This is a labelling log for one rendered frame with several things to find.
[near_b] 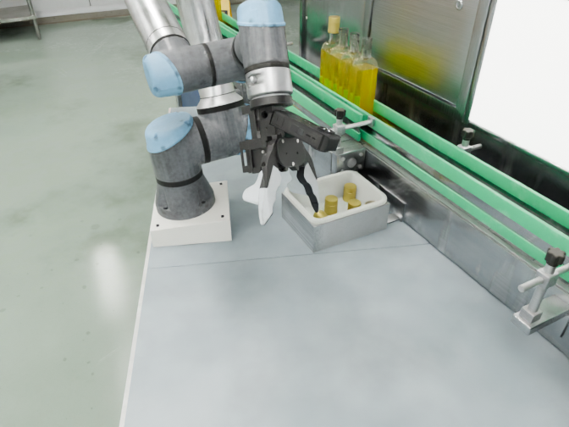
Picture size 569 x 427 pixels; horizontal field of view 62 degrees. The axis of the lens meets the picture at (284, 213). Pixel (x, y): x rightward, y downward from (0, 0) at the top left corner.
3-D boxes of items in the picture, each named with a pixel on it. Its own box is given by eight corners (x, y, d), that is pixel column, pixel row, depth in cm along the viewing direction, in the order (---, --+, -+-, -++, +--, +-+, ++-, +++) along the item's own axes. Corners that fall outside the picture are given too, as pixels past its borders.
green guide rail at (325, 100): (360, 141, 135) (363, 114, 131) (357, 141, 135) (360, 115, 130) (179, 13, 263) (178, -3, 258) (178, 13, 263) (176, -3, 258)
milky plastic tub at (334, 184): (387, 227, 124) (392, 198, 119) (312, 252, 115) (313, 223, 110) (350, 194, 136) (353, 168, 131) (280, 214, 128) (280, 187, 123)
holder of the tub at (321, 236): (403, 222, 126) (407, 197, 122) (312, 252, 116) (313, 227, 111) (366, 191, 139) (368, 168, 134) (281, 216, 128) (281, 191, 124)
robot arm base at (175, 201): (156, 224, 117) (146, 190, 111) (157, 193, 129) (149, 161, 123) (217, 214, 118) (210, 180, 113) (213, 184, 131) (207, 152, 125)
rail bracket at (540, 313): (567, 333, 91) (614, 241, 78) (504, 367, 85) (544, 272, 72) (546, 316, 94) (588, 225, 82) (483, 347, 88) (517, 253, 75)
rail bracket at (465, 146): (478, 176, 121) (492, 128, 113) (458, 183, 118) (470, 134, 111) (467, 169, 124) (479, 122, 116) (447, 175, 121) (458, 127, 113)
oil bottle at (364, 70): (372, 129, 143) (380, 57, 131) (356, 133, 141) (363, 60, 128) (361, 122, 147) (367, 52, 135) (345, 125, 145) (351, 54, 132)
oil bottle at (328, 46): (341, 108, 155) (345, 41, 143) (326, 112, 153) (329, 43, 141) (332, 102, 160) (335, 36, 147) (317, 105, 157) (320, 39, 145)
